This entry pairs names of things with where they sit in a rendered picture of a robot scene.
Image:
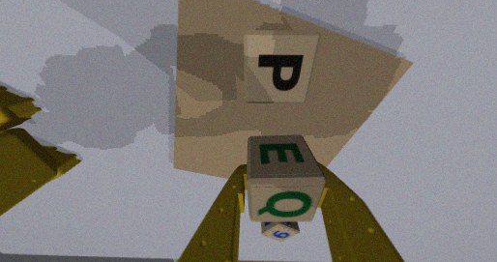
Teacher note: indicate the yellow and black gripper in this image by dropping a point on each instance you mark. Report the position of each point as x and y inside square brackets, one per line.
[353, 233]

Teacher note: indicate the tan flat mat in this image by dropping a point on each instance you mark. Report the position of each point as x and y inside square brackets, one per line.
[212, 119]

